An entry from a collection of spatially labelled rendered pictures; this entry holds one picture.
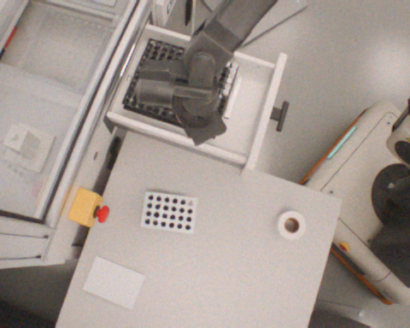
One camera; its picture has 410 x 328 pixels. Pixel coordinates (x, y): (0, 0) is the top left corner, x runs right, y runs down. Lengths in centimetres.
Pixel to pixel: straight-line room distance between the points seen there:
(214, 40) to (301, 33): 157
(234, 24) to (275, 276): 64
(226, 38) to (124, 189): 55
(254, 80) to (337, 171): 71
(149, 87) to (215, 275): 52
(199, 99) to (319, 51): 152
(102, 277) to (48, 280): 87
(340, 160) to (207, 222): 78
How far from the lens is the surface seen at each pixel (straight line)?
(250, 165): 84
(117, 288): 98
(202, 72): 58
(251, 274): 100
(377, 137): 171
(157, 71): 62
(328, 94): 201
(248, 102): 98
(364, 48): 221
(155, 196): 95
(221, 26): 56
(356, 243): 160
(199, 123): 69
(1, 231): 62
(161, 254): 98
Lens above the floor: 174
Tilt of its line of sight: 75 degrees down
